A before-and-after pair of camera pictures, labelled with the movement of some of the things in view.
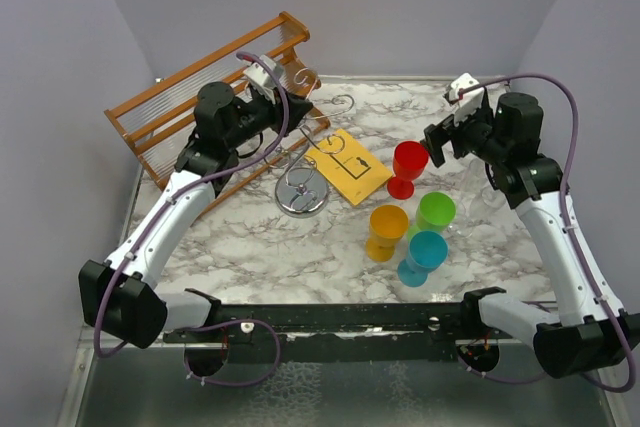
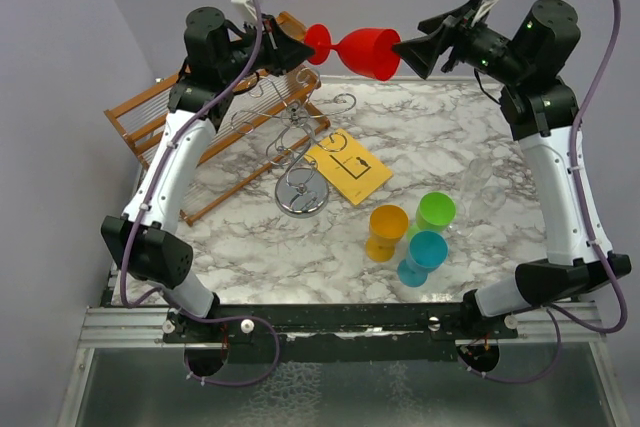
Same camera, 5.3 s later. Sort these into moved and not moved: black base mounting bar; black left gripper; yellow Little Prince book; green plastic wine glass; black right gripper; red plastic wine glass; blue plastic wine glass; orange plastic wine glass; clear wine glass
Moved: red plastic wine glass; black right gripper; black left gripper
Not moved: green plastic wine glass; clear wine glass; blue plastic wine glass; yellow Little Prince book; orange plastic wine glass; black base mounting bar
